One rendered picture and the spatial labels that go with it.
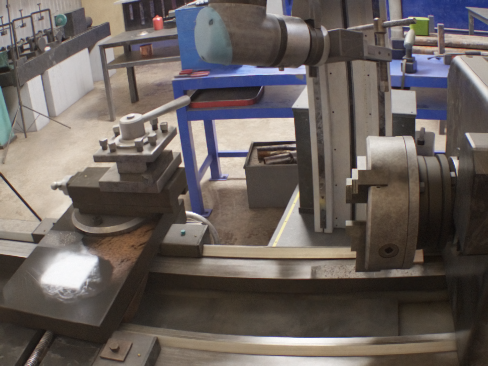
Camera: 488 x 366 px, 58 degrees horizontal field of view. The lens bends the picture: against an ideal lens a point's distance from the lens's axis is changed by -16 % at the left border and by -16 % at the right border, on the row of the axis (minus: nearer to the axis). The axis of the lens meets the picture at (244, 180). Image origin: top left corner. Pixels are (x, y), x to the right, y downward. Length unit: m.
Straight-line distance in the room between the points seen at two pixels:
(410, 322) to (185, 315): 0.57
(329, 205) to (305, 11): 1.46
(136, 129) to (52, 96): 4.68
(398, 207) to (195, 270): 0.60
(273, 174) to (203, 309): 1.82
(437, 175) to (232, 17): 0.44
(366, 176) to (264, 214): 2.26
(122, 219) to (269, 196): 1.89
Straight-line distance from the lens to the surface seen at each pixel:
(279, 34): 0.77
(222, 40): 0.73
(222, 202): 3.25
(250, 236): 2.88
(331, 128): 2.09
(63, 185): 1.39
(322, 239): 2.23
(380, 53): 0.91
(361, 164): 1.02
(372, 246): 0.85
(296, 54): 0.79
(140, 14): 5.41
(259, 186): 3.06
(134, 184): 1.20
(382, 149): 0.87
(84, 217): 1.34
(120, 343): 1.02
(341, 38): 0.81
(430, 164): 0.91
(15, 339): 1.14
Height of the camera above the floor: 1.57
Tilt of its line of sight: 27 degrees down
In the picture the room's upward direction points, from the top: 7 degrees counter-clockwise
